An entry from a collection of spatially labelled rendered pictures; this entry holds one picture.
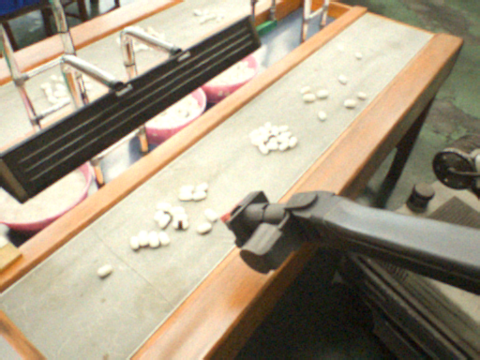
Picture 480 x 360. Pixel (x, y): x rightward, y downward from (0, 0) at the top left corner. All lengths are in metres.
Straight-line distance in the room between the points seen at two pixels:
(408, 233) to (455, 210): 1.08
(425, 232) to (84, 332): 0.65
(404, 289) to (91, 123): 1.08
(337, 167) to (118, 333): 0.66
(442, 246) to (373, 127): 0.86
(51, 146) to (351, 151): 0.78
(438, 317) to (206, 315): 0.81
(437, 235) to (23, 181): 0.56
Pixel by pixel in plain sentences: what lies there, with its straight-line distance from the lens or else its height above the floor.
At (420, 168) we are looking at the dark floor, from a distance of 2.42.
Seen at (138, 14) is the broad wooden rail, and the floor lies 0.76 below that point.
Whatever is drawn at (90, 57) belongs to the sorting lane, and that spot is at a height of 0.74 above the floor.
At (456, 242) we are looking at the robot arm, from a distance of 0.46.
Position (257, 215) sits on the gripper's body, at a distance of 0.72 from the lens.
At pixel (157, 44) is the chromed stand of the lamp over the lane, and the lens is 0.87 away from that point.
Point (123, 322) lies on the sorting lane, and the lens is 0.88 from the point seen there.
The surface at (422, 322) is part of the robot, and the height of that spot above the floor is 0.34.
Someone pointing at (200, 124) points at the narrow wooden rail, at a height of 0.76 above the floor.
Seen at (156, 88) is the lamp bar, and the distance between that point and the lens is 0.79.
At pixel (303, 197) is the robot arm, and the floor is 1.05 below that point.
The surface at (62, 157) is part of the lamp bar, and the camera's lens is 0.70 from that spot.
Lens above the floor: 1.52
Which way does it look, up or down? 46 degrees down
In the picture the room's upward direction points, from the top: 3 degrees clockwise
